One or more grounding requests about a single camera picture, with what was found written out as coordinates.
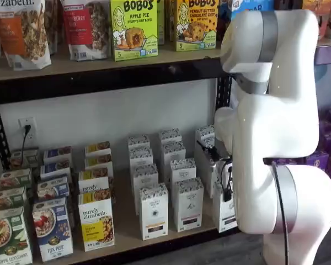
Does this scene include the purely elizabeth yellow box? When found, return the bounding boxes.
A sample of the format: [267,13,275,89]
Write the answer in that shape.
[84,141,111,158]
[78,169,111,194]
[78,189,116,252]
[84,153,114,173]

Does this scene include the blue oatmeal box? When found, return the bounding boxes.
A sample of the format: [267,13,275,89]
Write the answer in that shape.
[37,174,70,201]
[40,160,72,180]
[43,146,72,165]
[32,197,74,262]

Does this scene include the orange purely elizabeth bag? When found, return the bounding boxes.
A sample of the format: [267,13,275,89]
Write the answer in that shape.
[0,0,52,70]

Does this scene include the yellow Bobo's box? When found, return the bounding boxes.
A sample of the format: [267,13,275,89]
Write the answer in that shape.
[175,0,220,52]

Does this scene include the white box green strip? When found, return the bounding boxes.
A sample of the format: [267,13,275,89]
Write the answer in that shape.
[212,181,240,234]
[202,136,219,155]
[195,125,216,144]

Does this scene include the blue Z Bar box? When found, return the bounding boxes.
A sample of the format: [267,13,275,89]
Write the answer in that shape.
[217,0,275,28]

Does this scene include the purple boxes on right shelf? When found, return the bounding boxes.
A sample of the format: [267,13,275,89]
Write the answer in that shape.
[314,35,331,199]

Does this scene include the white box pink strip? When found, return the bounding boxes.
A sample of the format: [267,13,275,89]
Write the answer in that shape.
[173,177,204,232]
[161,141,186,177]
[159,128,182,146]
[170,157,197,182]

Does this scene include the orange snack box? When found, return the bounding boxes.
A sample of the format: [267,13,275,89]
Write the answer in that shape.
[302,0,331,40]

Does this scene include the white wall outlet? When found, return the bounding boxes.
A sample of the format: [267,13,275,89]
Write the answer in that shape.
[18,116,37,142]

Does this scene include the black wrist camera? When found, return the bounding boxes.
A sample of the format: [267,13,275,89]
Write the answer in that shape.
[222,176,234,203]

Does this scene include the purely elizabeth granola bag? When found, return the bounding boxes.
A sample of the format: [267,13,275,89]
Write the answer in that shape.
[44,0,59,55]

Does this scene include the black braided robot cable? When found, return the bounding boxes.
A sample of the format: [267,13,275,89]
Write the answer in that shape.
[270,161,291,265]

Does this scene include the thin black camera cable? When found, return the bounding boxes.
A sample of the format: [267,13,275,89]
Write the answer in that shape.
[196,140,234,194]

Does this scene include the silver grey gripper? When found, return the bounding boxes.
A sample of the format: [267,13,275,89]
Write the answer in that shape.
[195,145,234,199]

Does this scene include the green Bobo's box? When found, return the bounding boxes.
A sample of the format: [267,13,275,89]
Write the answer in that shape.
[109,0,158,62]
[156,0,166,46]

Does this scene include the black metal shelf rack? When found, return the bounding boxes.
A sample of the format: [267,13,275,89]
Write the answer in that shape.
[0,41,239,265]

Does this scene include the white box brown strip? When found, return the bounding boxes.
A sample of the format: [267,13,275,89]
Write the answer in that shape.
[127,134,151,151]
[139,183,169,240]
[132,163,159,215]
[129,147,154,169]

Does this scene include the green oatmeal box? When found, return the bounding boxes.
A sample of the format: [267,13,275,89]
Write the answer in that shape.
[0,205,34,265]
[0,186,28,213]
[10,149,41,171]
[0,168,33,190]

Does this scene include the red purely elizabeth bag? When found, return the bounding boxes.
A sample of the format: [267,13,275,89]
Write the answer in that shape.
[60,0,113,61]

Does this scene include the black plug and cord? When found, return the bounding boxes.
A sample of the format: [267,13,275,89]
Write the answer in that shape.
[21,124,31,166]

